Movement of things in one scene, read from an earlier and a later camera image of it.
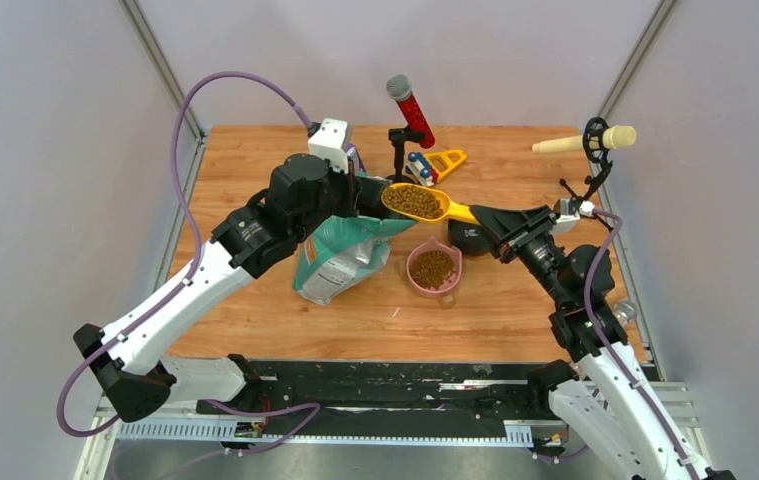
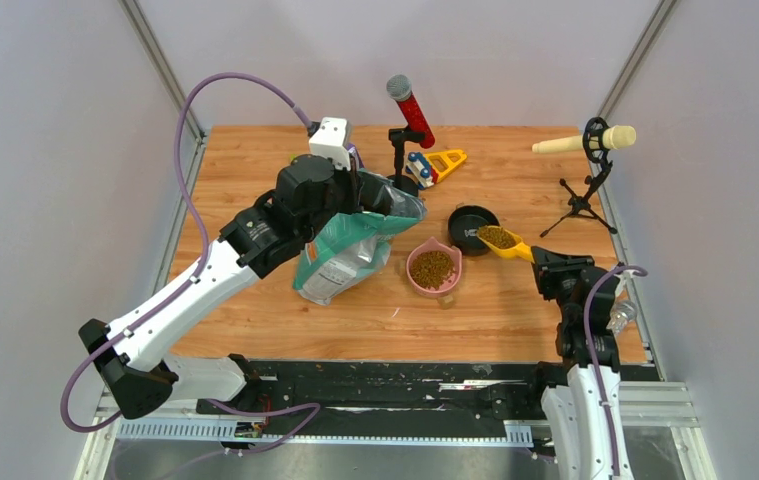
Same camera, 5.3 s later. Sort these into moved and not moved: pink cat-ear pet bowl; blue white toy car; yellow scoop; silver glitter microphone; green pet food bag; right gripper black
Moved: right gripper black; yellow scoop
Not moved: silver glitter microphone; green pet food bag; blue white toy car; pink cat-ear pet bowl
